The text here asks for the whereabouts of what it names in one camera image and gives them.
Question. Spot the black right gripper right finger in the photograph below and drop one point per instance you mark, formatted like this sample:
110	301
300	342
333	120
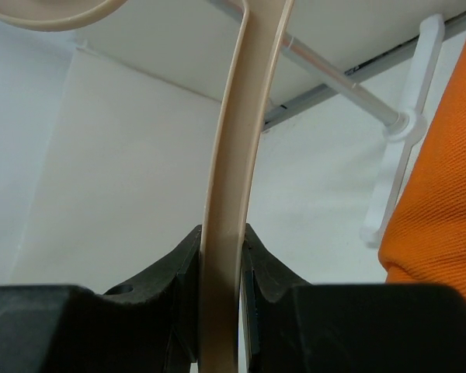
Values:
271	330

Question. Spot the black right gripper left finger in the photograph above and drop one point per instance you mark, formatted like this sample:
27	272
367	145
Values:
161	307

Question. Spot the orange trousers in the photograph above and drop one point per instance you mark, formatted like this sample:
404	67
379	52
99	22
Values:
426	236

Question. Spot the wooden clothes hanger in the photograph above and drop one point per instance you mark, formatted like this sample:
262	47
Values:
67	328

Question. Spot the white clothes rack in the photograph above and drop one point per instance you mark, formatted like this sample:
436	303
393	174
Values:
403	128

